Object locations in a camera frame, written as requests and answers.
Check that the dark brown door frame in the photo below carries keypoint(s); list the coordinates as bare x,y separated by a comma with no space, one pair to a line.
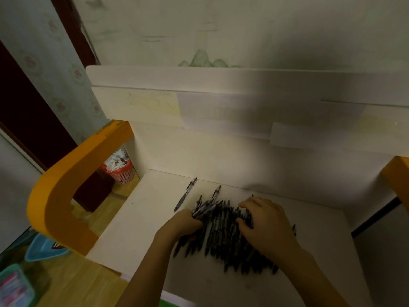
28,118

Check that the bright green object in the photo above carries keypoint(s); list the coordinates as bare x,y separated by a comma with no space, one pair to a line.
163,304

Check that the black gel pen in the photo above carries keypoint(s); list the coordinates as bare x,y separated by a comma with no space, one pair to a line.
185,195
294,230

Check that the small white paper strip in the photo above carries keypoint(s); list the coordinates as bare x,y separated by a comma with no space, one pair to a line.
303,137

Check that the large white paper sheet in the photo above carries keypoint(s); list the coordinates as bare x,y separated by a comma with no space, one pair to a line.
223,111

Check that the dark brown corner trim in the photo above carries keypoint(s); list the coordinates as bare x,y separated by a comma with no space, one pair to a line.
70,22

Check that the person's right forearm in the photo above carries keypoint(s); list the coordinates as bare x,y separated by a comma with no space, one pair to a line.
313,281

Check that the teal container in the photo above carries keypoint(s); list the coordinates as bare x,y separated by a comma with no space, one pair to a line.
12,290

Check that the person's left hand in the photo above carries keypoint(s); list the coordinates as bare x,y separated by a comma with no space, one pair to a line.
180,225

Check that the pile of black pens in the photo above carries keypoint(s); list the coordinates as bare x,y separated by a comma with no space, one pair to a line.
223,239

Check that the red plastic basket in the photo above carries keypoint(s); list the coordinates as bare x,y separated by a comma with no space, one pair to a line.
123,175

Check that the blue plastic basin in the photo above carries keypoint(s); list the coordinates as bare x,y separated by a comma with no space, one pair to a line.
38,249

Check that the person's left forearm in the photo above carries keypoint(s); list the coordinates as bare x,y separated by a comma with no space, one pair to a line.
143,278

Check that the black and white packet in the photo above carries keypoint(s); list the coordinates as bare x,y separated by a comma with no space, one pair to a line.
57,245

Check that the crumpled white paper trash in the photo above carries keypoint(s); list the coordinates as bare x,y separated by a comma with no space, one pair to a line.
115,161

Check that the white door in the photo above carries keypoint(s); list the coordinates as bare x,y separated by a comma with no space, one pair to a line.
16,188

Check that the person's right hand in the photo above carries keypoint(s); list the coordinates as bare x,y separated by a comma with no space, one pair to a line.
271,230

